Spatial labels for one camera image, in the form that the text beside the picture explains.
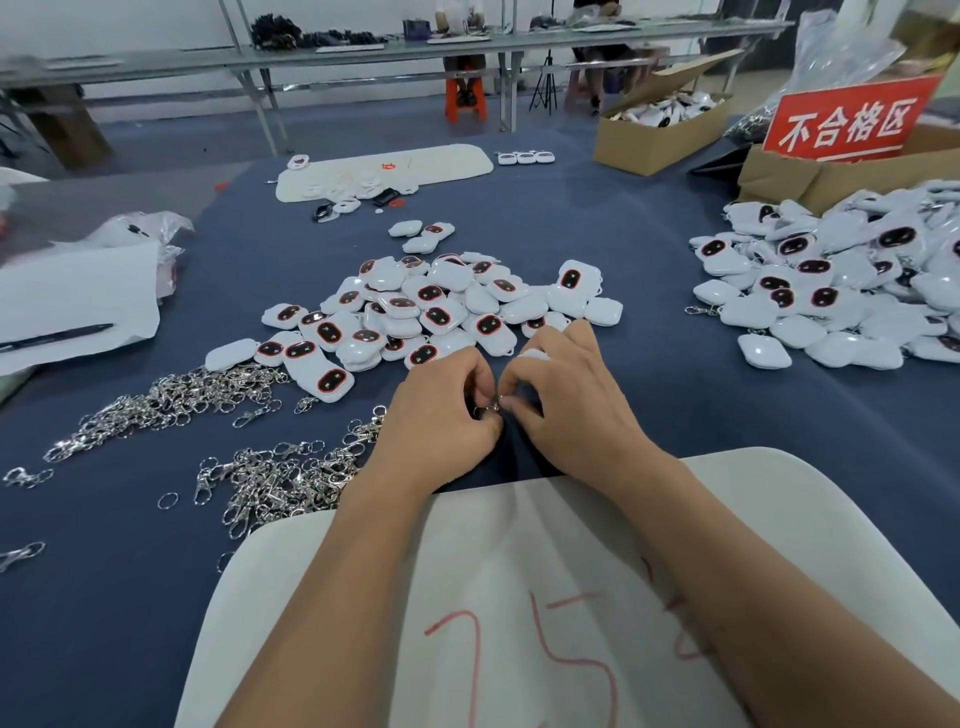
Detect person's right forearm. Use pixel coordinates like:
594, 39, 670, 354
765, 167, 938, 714
600, 450, 960, 728

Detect large clear plastic bag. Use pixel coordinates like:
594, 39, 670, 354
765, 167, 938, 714
726, 12, 906, 144

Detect person's left hand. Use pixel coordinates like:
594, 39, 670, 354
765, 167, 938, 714
364, 346, 506, 497

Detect flat brown cardboard box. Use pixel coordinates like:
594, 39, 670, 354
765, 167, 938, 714
738, 124, 960, 215

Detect orange plastic stool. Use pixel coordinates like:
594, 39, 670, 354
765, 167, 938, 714
435, 0, 491, 114

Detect red plastic stool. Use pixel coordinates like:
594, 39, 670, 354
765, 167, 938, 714
444, 75, 491, 125

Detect black pen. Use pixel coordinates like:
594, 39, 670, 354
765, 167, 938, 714
0, 322, 117, 356

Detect red sign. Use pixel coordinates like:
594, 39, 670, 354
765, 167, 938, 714
763, 75, 944, 161

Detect white foam board red marks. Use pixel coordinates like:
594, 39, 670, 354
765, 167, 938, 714
175, 447, 960, 728

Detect long white foam board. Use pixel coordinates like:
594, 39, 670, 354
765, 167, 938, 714
274, 144, 495, 206

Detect open cardboard box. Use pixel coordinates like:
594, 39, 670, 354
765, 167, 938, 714
594, 49, 747, 177

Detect person's left forearm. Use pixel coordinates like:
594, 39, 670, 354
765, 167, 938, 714
217, 472, 452, 728

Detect person's right hand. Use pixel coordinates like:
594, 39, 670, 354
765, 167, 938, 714
496, 318, 662, 504

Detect white paper sheet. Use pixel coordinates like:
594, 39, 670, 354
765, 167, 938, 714
0, 243, 164, 377

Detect grey metal table frame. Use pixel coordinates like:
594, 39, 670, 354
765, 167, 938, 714
0, 18, 792, 159

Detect black tripod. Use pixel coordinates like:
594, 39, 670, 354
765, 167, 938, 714
528, 52, 561, 114

